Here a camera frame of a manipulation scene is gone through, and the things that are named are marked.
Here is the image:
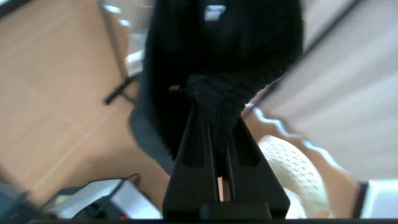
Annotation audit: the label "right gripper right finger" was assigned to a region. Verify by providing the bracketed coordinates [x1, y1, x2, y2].
[228, 119, 290, 219]

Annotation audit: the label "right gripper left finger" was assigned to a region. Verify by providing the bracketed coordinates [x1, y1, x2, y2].
[162, 104, 219, 219]

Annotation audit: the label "black shorts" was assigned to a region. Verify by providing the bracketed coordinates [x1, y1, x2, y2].
[129, 0, 305, 175]

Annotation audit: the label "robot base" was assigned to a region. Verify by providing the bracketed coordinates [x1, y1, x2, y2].
[0, 174, 163, 220]

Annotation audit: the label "white laundry basket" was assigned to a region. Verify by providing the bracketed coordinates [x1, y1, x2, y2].
[257, 134, 336, 219]

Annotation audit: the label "black clothes rack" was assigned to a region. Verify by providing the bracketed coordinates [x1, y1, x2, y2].
[103, 0, 364, 121]

